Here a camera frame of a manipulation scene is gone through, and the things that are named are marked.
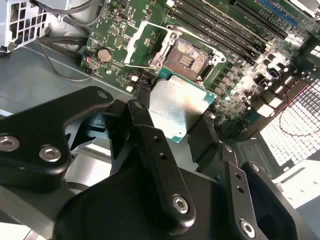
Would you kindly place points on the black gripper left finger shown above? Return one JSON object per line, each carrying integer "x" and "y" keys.
{"x": 37, "y": 120}

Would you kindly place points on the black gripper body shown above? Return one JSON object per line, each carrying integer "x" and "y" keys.
{"x": 120, "y": 212}

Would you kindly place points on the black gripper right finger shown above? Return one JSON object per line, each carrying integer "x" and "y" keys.
{"x": 235, "y": 180}

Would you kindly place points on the silver CPU with green edge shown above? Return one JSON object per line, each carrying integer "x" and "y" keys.
{"x": 175, "y": 105}

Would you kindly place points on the metal CPU socket cover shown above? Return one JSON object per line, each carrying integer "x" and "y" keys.
{"x": 131, "y": 45}

